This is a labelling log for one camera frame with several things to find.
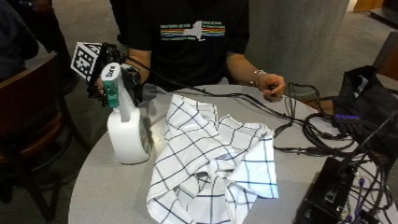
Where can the white cube of black markers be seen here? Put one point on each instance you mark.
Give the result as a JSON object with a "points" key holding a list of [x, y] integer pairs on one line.
{"points": [[85, 59]]}

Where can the black bag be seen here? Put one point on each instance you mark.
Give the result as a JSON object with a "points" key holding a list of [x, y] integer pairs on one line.
{"points": [[368, 96]]}

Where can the white checked cloth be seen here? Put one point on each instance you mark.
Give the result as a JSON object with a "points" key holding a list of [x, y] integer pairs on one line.
{"points": [[206, 155]]}

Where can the brown wooden furniture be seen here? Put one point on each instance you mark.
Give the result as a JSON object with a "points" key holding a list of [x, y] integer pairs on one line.
{"points": [[387, 56]]}

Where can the the person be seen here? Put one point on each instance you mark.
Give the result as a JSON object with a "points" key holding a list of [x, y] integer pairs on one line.
{"points": [[186, 40]]}

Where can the white spray bottle green trigger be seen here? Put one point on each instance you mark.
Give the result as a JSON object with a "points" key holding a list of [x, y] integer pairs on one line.
{"points": [[128, 137]]}

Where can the black electronics box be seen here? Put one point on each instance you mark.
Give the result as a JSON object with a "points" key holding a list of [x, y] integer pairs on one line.
{"points": [[331, 193]]}

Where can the brown wooden chair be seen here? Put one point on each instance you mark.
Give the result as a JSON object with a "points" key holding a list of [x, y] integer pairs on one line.
{"points": [[28, 118]]}

